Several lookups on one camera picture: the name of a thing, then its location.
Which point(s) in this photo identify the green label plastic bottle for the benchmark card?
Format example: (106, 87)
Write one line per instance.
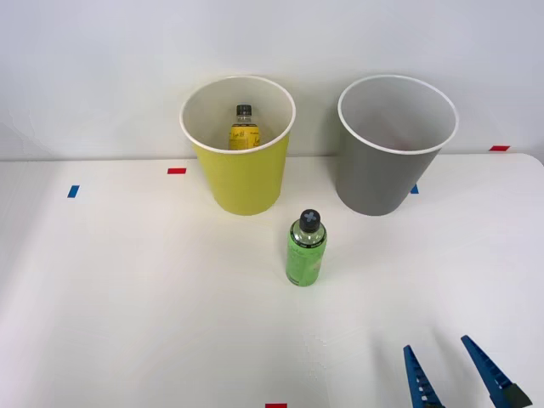
(305, 259)

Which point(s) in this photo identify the yellow label plastic bottle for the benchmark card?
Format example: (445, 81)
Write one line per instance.
(244, 135)

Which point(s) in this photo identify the grey plastic waste bin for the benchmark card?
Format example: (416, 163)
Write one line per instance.
(378, 178)

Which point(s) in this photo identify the yellow-green plastic waste bin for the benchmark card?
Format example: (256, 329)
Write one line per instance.
(246, 183)

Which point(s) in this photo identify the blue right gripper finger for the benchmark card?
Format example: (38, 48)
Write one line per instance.
(493, 376)
(418, 384)

